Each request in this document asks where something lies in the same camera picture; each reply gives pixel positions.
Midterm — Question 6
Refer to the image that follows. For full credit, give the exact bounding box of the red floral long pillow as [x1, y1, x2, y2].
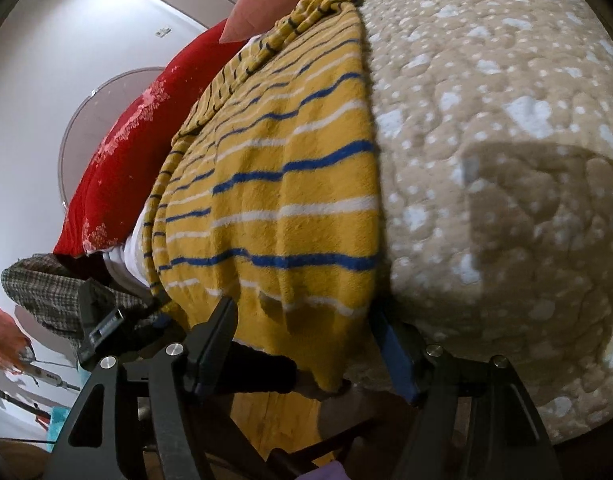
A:
[54, 21, 244, 258]

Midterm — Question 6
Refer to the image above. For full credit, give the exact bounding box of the yellow blue-striped knit sweater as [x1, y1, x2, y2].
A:
[142, 0, 380, 391]

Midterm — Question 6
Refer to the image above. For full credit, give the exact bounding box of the beige heart-dotted quilt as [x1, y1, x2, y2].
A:
[361, 0, 613, 442]

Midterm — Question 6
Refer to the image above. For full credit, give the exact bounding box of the checkered grey cloth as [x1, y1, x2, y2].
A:
[0, 252, 151, 346]

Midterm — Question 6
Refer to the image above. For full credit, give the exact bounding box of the grey padded headboard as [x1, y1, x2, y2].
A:
[58, 66, 163, 209]

